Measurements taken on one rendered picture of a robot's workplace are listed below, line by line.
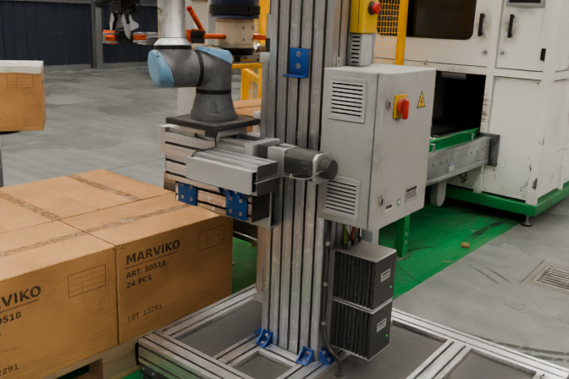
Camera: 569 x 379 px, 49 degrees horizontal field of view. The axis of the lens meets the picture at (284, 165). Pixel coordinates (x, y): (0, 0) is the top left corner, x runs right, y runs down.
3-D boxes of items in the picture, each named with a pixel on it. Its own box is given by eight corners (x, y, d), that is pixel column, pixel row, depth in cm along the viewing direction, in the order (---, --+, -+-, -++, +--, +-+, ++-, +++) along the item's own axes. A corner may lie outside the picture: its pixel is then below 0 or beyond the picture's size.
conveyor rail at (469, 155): (481, 162, 443) (484, 135, 438) (488, 163, 440) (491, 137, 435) (262, 242, 272) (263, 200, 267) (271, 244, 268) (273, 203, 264)
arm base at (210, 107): (245, 118, 206) (245, 88, 204) (213, 123, 194) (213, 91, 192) (212, 112, 215) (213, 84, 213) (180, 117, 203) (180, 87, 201)
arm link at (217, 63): (238, 90, 201) (239, 46, 197) (200, 90, 194) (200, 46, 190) (222, 85, 210) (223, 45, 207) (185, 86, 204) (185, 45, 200)
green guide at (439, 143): (472, 140, 445) (473, 127, 442) (486, 141, 438) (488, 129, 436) (343, 178, 326) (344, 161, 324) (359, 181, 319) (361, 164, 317)
